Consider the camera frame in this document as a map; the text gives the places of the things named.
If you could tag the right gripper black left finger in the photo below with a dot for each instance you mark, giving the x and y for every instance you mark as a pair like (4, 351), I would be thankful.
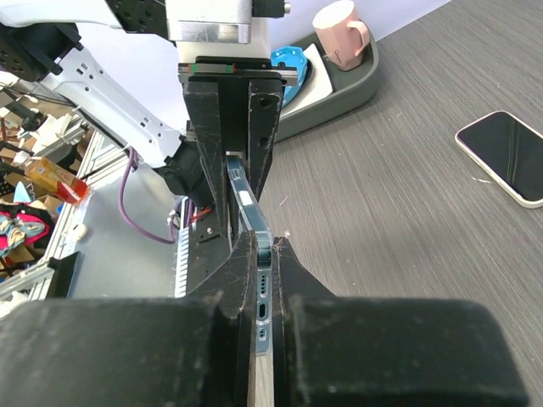
(193, 351)

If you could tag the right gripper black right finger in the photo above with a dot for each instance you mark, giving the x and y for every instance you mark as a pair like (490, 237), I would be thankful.
(330, 350)

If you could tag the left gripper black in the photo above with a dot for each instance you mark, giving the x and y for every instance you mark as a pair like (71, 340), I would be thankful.
(219, 38)

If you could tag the black smartphone gold edge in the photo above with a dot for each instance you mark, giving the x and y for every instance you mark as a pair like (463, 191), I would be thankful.
(509, 151)

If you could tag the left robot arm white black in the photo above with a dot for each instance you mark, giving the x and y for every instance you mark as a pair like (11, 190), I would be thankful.
(231, 89)

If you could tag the blue dotted plate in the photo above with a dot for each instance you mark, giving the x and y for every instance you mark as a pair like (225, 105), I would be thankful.
(292, 61)

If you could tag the dark green tray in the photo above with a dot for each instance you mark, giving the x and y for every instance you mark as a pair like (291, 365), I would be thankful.
(351, 89)

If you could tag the pink mug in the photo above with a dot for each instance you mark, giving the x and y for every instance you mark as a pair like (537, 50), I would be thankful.
(343, 35)

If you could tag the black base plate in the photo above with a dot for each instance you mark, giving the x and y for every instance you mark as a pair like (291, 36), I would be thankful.
(208, 248)

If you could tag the aluminium front rail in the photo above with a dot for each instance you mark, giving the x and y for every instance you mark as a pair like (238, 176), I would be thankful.
(102, 164)

